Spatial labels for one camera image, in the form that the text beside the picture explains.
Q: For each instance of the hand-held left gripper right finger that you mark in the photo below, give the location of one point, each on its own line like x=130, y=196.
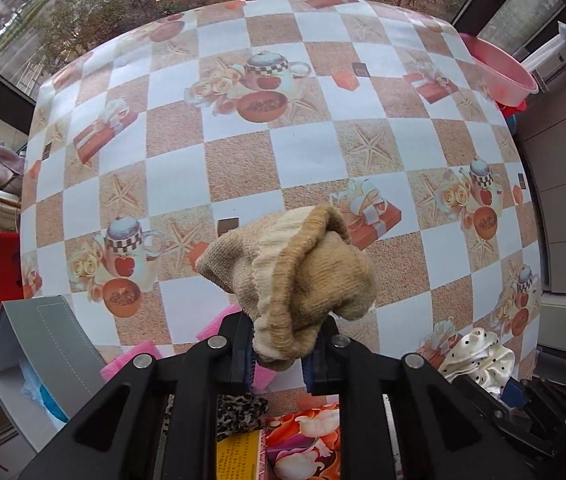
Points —
x=313, y=370

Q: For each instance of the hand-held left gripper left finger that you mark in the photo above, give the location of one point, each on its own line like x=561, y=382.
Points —
x=240, y=360

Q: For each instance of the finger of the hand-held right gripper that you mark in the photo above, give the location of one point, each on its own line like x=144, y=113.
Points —
x=513, y=392

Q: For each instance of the leopard print scrunchie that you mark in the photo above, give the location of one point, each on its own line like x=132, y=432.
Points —
x=238, y=412

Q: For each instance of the white polka dot scrunchie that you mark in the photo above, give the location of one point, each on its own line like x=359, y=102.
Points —
x=473, y=355

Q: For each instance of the tan knit sock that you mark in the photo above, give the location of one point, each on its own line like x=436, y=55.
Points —
x=313, y=280

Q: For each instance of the pink sponge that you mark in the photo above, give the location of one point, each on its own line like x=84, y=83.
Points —
x=128, y=367
x=213, y=329

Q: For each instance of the grey cardboard box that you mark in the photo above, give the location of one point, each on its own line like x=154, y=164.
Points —
x=38, y=325

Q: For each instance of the fox print tissue pack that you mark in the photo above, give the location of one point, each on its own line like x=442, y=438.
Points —
x=303, y=440

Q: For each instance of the red patterned box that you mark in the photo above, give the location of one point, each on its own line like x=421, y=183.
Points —
x=238, y=457

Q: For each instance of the checkered printed tablecloth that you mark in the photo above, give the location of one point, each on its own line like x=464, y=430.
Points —
x=313, y=160

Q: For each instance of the blue plastic basin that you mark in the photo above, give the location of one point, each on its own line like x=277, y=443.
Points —
x=513, y=124

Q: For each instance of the red plastic bucket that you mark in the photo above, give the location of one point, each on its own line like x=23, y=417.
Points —
x=513, y=108

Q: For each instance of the pink plastic basin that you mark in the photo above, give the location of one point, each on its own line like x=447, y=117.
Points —
x=498, y=70

